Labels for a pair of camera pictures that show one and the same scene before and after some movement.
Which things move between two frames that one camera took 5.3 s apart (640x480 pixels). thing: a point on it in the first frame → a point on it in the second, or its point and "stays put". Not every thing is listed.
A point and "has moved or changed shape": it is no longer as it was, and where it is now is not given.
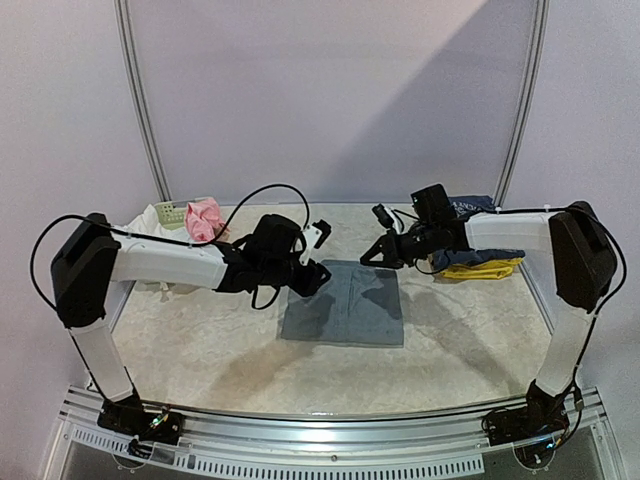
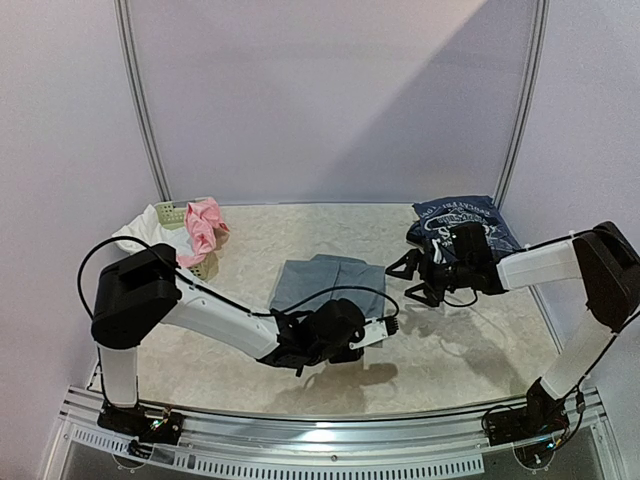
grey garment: x=360 y=306 has moved or changed shape
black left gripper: x=311 y=279 → x=352 y=357
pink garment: x=203 y=219 stays put
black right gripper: x=392 y=247 → x=426 y=275
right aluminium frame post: x=542 y=21 stays put
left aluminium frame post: x=148 y=124 stays put
